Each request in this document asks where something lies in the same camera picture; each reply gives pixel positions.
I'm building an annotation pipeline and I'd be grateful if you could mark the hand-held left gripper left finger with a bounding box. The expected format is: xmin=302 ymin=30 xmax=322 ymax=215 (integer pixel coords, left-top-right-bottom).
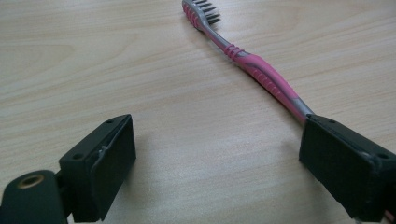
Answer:
xmin=58 ymin=113 xmax=137 ymax=223

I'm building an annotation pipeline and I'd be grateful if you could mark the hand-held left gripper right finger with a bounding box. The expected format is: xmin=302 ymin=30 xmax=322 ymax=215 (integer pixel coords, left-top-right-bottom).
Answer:
xmin=298 ymin=113 xmax=396 ymax=223

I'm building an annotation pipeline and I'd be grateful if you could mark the pink and grey toothbrush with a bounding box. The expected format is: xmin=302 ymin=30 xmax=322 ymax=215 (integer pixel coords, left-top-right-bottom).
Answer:
xmin=181 ymin=0 xmax=396 ymax=223

